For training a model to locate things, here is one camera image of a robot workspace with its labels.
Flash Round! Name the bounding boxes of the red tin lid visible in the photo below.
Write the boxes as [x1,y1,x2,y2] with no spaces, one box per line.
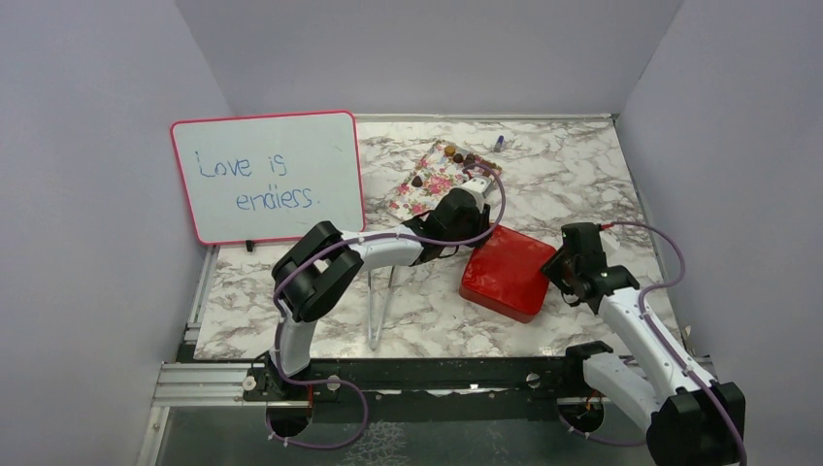
[458,226,556,323]

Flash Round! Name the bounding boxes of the floral rectangular tray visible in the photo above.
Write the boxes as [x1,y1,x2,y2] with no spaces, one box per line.
[387,140,503,220]

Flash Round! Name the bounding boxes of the metal serving tongs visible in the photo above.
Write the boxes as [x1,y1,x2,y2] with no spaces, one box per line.
[366,266,397,351]

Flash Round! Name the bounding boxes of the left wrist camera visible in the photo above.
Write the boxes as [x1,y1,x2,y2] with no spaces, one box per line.
[459,176,495,207]

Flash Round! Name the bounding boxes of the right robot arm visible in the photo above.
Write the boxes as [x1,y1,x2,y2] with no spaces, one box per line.
[542,222,748,465]

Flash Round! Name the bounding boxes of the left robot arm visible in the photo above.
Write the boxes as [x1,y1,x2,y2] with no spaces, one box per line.
[267,177,493,399]

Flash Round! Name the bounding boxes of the pink framed whiteboard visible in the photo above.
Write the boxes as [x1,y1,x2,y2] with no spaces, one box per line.
[170,110,366,245]

